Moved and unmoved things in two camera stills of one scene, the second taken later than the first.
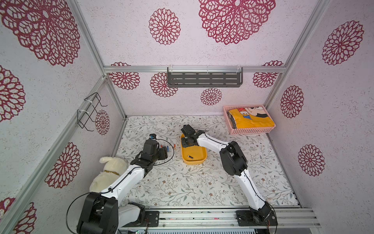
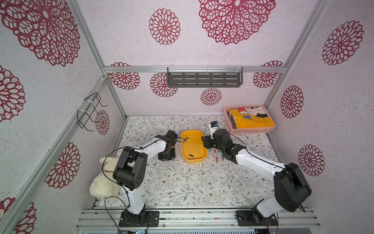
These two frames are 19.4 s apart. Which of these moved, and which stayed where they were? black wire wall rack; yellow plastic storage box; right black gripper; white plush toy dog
Moved: right black gripper
Stayed: yellow plastic storage box; black wire wall rack; white plush toy dog
